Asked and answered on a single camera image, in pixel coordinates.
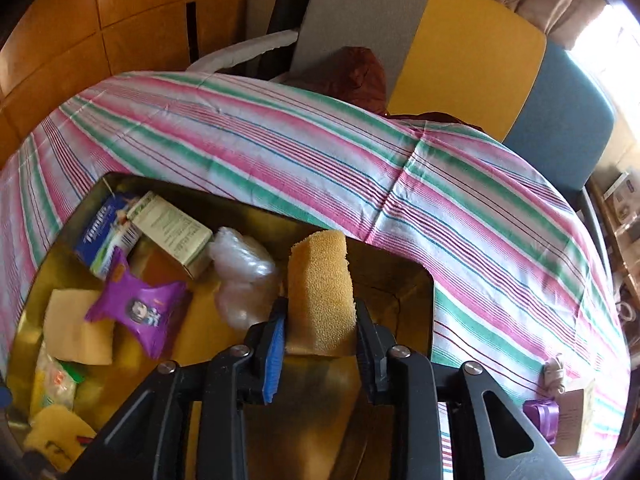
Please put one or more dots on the beige cardboard box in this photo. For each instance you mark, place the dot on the beige cardboard box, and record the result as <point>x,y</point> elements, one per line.
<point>575,420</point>

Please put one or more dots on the purple ribbon roll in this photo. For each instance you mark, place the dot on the purple ribbon roll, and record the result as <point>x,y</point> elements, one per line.
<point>542,415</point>

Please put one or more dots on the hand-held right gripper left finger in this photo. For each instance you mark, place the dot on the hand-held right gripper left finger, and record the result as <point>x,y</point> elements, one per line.
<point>275,360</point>

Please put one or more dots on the window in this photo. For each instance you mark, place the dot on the window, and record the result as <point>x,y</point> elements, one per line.
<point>615,50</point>

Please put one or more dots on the orange yellow sponge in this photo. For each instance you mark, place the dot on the orange yellow sponge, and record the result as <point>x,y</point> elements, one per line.
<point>320,290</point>

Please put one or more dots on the yellow terry towel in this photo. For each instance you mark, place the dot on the yellow terry towel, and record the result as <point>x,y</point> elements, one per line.
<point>50,435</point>

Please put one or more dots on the pale yellow sponge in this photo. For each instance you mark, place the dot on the pale yellow sponge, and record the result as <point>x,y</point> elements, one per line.
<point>70,330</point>

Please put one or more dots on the small green carton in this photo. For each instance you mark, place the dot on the small green carton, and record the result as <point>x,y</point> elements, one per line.
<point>170,230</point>

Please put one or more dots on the golden metal tin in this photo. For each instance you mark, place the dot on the golden metal tin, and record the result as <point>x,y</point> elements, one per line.
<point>390,282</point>

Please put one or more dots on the wooden desk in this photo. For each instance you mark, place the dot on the wooden desk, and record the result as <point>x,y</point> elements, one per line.
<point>620,260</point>

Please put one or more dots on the clear plastic bag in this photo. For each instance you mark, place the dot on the clear plastic bag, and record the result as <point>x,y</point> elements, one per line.
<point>240,270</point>

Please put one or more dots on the small white figurine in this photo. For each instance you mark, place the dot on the small white figurine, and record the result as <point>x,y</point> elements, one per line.
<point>554,375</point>

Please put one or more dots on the blue yellow grey chair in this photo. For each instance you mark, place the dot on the blue yellow grey chair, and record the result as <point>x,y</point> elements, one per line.
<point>475,60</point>

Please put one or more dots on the yellow green food packet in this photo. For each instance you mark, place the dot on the yellow green food packet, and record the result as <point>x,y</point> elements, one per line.
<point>52,385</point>

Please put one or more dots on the dark red cloth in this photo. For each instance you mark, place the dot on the dark red cloth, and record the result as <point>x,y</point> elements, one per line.
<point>360,75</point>

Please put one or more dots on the white purple box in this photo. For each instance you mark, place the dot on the white purple box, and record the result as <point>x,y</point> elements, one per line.
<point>617,197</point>

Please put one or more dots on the blue carton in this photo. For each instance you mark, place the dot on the blue carton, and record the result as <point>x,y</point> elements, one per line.
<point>100,240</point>

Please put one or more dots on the purple snack packet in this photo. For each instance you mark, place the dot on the purple snack packet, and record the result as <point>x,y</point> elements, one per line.
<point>135,310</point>

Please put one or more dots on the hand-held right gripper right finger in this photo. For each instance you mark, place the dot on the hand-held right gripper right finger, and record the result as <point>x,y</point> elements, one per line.
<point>370,370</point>

